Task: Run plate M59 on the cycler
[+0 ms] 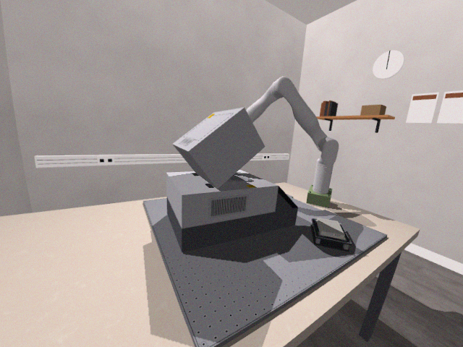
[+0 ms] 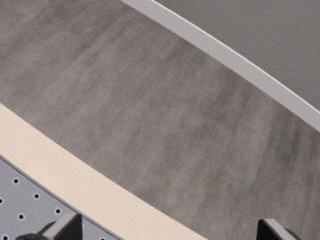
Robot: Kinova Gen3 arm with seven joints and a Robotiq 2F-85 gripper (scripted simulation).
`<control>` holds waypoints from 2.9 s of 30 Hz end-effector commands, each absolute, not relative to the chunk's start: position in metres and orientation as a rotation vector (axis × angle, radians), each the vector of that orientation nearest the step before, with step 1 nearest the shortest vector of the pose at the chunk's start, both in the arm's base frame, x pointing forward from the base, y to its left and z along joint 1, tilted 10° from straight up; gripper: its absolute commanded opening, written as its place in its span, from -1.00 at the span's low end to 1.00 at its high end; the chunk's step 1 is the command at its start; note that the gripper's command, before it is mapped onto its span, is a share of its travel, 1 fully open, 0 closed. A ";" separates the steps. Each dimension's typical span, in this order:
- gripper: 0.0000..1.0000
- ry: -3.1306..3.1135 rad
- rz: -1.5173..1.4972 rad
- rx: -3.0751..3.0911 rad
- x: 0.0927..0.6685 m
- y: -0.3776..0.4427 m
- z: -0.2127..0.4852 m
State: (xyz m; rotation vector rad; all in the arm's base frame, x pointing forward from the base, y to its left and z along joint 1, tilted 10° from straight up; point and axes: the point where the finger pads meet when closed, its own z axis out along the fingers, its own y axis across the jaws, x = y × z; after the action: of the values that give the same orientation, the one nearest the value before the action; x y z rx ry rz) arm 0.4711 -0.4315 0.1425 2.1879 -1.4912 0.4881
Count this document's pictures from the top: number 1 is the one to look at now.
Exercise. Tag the white microplate with grey wells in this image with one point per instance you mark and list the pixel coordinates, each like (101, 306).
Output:
(330, 228)

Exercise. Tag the light grey benchtop lab instrument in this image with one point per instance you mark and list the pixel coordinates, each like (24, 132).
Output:
(218, 202)

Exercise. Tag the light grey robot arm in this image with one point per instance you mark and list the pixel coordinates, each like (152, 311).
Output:
(284, 88)

